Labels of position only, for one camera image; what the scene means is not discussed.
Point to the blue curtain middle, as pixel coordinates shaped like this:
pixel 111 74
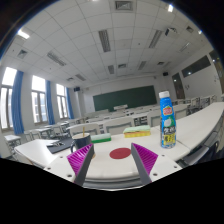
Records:
pixel 49 106

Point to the green and white sponge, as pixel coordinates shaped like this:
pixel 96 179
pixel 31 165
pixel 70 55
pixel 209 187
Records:
pixel 101 138

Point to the blue curtain far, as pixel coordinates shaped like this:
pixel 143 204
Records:
pixel 69 105

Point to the yellow and green sponge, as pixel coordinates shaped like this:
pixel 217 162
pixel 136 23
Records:
pixel 138 131

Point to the black notebook on desk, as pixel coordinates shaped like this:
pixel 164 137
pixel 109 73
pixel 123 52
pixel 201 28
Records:
pixel 59 145

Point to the white desk left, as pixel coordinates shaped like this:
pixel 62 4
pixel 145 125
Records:
pixel 37 152

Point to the white long desk right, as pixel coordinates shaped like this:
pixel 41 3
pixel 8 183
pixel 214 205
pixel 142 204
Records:
pixel 192 131

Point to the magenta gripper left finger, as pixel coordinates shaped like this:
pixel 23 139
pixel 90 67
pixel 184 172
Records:
pixel 80 161

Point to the wooden stick in mug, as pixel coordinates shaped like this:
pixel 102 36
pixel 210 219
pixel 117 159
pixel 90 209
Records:
pixel 83 131

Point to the dark blue mug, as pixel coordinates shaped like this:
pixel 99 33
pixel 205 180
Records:
pixel 79 141

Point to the blue curtain left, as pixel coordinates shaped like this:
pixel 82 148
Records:
pixel 16 104

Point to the green chalkboard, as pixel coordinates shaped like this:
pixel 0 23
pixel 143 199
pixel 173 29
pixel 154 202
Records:
pixel 135 97

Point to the blue plastic drink bottle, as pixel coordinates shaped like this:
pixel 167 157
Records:
pixel 167 121

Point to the white desk in front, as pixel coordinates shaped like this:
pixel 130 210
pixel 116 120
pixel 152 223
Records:
pixel 107 173

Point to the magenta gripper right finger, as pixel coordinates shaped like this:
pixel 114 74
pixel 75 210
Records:
pixel 144 160

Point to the blue curtain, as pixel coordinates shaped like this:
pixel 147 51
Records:
pixel 16 104
pixel 69 105
pixel 49 106

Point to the red round coaster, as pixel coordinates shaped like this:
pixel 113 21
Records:
pixel 120 153

